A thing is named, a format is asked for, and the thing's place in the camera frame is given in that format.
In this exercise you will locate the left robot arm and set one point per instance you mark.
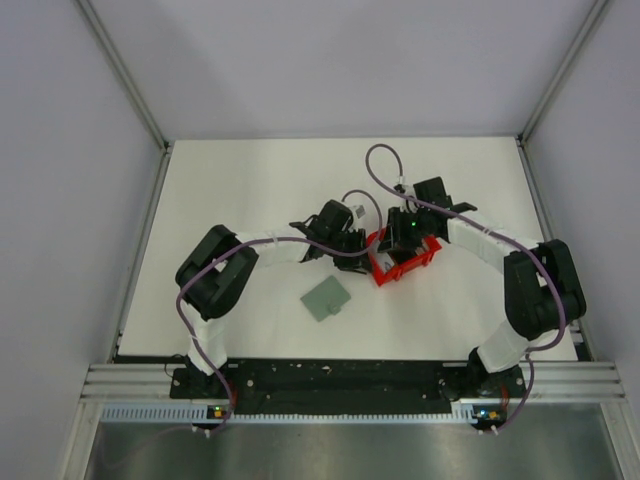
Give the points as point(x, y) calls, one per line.
point(215, 274)

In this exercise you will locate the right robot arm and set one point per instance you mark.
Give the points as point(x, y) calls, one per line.
point(542, 291)

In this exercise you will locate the aluminium front rail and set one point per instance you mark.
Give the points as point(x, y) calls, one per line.
point(554, 382)

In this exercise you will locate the aluminium frame post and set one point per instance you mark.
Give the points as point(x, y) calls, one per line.
point(120, 71)
point(587, 29)

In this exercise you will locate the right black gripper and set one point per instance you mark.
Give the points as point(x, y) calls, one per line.
point(394, 240)

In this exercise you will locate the right aluminium frame post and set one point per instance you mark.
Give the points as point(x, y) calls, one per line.
point(587, 29)

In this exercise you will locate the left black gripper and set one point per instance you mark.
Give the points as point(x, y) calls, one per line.
point(361, 264)

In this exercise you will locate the left aluminium frame post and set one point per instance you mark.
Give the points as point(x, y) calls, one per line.
point(120, 71)

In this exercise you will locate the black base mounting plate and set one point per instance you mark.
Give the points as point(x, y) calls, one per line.
point(344, 387)

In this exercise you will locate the stack of credit cards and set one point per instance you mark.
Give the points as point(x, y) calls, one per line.
point(389, 261)

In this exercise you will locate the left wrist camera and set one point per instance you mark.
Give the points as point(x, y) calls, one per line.
point(358, 211)

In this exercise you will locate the red plastic bin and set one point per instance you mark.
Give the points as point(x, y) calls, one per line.
point(411, 263)

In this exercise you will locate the grey slotted cable duct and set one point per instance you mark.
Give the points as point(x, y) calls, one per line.
point(206, 415)

